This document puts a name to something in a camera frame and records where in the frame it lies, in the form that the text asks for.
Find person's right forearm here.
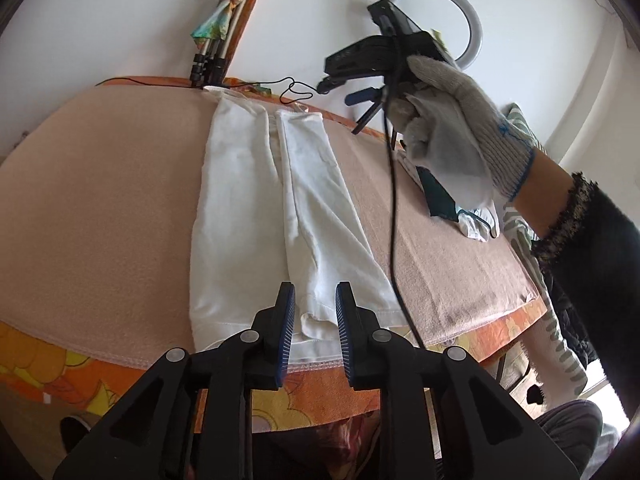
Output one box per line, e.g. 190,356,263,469
509,146,640,411

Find white pants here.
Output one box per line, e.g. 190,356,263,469
189,87,416,367

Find orange printed bed sheet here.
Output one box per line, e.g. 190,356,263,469
0,75,549,436

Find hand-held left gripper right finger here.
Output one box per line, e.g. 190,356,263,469
334,281,584,480

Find folded tripod legs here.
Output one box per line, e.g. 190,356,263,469
190,0,261,88

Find thin black cord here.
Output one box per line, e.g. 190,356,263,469
95,76,317,107

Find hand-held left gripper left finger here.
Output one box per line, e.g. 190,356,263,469
52,282,297,480

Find red patterned cloth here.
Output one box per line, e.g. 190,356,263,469
250,405,387,480

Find white ring light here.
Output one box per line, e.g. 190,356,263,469
385,0,484,69

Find dark green cloth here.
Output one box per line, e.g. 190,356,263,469
417,165,459,221

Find colourful printed cloth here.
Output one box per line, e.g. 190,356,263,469
190,0,271,41

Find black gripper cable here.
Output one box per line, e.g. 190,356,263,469
382,75,429,353

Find person's right hand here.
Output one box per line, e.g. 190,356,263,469
387,54,536,211

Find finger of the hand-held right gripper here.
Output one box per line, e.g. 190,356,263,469
346,87,389,136
316,74,352,95

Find beige towel table cover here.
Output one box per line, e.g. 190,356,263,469
0,82,543,374

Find orange wooden board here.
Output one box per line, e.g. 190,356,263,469
222,0,272,86

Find person's grey trouser leg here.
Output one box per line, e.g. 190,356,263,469
537,400,607,480

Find dark shoe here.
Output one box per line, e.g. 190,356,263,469
60,414,94,447

